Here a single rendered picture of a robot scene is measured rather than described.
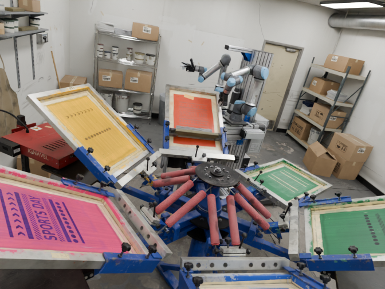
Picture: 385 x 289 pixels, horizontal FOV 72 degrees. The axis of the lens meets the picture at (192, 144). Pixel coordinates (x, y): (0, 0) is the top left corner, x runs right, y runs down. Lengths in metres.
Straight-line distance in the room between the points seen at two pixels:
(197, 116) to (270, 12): 4.23
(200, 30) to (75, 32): 2.53
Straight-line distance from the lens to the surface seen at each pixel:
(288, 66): 6.94
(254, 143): 3.55
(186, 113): 2.66
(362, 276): 2.13
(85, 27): 6.09
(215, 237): 1.56
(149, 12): 5.96
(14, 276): 1.63
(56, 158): 2.18
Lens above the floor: 2.18
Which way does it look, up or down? 24 degrees down
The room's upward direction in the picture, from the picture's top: 11 degrees clockwise
